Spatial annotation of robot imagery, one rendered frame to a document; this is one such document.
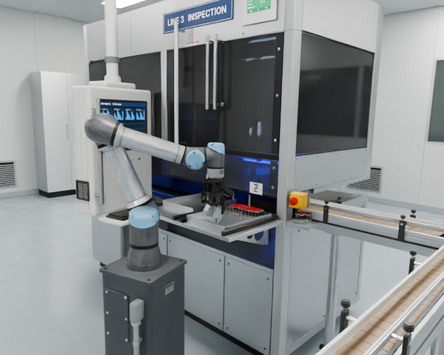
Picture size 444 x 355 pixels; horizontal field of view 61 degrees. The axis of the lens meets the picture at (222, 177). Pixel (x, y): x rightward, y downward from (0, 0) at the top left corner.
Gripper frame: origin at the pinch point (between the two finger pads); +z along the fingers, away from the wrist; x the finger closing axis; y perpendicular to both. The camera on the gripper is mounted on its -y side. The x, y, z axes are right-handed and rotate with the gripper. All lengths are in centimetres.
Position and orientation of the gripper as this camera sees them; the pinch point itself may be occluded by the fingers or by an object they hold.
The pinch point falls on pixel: (218, 220)
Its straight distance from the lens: 172.8
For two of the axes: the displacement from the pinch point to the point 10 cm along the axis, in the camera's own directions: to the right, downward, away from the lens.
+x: 7.2, 1.3, -6.8
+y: -6.9, 1.0, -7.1
